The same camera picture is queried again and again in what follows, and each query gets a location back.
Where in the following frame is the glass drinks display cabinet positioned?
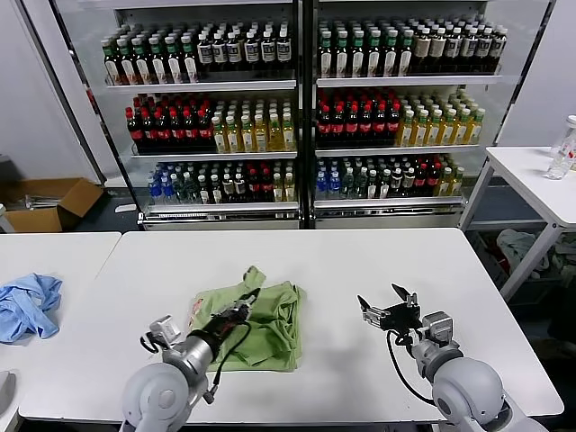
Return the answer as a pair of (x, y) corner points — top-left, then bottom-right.
(306, 0), (559, 230)
(20, 0), (308, 231)

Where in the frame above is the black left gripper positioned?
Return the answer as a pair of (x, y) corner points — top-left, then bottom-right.
(214, 285), (263, 335)

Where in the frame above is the dark ribbed laundry basket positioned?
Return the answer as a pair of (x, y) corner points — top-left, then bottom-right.
(467, 229), (512, 293)

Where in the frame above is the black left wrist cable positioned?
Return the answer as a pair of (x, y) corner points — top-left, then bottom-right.
(202, 321), (253, 405)

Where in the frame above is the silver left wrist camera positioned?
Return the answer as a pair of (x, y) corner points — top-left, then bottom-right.
(147, 314), (182, 351)

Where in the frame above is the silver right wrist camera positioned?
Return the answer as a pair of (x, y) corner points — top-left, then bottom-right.
(420, 310), (455, 347)

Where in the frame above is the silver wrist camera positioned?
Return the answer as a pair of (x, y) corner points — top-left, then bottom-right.
(420, 310), (455, 347)
(147, 314), (182, 351)

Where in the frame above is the green-cap white-label tea bottle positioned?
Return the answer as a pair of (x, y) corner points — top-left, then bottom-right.
(367, 30), (384, 78)
(334, 31), (352, 78)
(103, 40), (122, 86)
(182, 35), (200, 84)
(400, 30), (416, 77)
(319, 31), (336, 78)
(134, 38), (153, 86)
(166, 36), (185, 85)
(118, 39), (138, 86)
(351, 30), (368, 78)
(383, 30), (401, 78)
(150, 37), (169, 85)

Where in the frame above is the light green T-shirt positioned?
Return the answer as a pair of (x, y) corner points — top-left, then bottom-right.
(185, 265), (309, 374)

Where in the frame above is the white side table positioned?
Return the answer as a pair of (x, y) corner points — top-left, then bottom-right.
(458, 146), (576, 301)

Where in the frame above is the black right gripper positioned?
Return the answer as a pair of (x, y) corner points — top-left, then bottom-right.
(356, 283), (422, 335)

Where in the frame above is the pale grey-green crumpled cloth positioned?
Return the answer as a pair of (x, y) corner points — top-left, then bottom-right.
(496, 228), (551, 280)

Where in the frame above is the small clear plastic bottle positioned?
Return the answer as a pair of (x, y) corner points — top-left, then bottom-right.
(546, 152), (571, 180)

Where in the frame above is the light blue crumpled shirt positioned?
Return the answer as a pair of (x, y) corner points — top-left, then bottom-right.
(0, 271), (64, 346)

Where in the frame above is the brown cardboard box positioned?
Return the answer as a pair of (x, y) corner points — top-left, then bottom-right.
(0, 176), (106, 233)

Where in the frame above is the black cabinet post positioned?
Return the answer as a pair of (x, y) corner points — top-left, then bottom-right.
(300, 0), (317, 228)

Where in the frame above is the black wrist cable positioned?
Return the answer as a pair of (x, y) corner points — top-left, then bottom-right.
(202, 321), (253, 405)
(385, 330), (437, 405)

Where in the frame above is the tall clear plastic bottle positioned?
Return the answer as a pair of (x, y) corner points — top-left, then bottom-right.
(550, 114), (576, 173)

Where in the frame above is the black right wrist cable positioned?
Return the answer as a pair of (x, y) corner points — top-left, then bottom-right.
(385, 330), (437, 405)

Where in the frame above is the grey crumpled cloth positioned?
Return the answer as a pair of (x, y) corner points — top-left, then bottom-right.
(544, 233), (576, 275)

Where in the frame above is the white furniture piece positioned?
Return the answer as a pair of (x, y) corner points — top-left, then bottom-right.
(0, 203), (17, 234)

